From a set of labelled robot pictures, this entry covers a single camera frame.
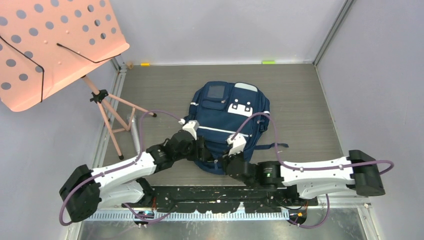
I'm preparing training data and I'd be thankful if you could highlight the navy blue student backpack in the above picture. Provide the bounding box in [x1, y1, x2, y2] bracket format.
[184, 81, 275, 175]

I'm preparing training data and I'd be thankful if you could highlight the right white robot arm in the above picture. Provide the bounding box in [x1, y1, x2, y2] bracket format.
[222, 134, 386, 205]

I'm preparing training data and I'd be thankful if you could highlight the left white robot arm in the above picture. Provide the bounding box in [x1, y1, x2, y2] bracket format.
[59, 120, 200, 226]

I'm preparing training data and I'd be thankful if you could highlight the green tape marker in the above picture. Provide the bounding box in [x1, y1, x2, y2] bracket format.
[261, 60, 276, 65]

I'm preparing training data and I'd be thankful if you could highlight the pink perforated music stand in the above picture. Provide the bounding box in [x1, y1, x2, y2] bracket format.
[0, 0, 157, 161]

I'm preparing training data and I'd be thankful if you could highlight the black mounting base plate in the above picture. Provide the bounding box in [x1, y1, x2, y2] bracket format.
[129, 186, 318, 214]

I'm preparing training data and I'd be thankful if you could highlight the aluminium frame rail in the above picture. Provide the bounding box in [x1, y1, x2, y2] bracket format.
[70, 185, 372, 222]

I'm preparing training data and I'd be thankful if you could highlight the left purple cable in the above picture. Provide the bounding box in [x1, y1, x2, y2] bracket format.
[58, 109, 186, 227]

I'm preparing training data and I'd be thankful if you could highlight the purple cable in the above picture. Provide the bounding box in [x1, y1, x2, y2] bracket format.
[58, 109, 186, 227]
[228, 112, 395, 230]

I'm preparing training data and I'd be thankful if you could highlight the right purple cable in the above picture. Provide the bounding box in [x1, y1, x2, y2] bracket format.
[228, 112, 395, 230]

